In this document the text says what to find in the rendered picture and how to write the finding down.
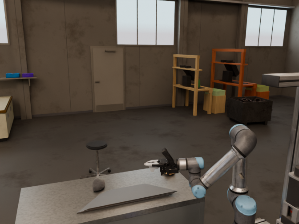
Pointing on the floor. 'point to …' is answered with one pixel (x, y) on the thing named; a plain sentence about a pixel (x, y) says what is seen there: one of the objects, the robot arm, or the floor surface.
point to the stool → (94, 145)
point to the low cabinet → (6, 117)
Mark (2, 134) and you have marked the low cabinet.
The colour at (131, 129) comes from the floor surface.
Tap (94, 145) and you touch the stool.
